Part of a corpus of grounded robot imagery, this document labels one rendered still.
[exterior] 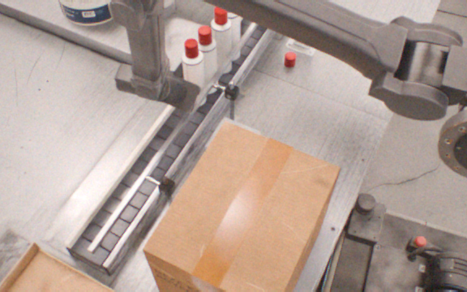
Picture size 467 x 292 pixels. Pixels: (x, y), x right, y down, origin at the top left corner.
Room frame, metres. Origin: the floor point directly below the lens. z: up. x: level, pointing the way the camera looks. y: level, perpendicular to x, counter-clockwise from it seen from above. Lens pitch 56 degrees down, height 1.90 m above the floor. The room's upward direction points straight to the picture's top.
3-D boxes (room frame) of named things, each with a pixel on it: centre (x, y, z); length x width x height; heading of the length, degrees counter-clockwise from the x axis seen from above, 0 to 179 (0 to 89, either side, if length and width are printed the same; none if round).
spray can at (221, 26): (0.96, 0.03, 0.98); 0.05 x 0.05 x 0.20
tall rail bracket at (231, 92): (0.82, 0.03, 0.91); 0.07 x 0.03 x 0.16; 62
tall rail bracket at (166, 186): (0.55, 0.17, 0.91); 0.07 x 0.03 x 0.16; 62
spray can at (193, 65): (0.85, 0.10, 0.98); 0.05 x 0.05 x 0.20
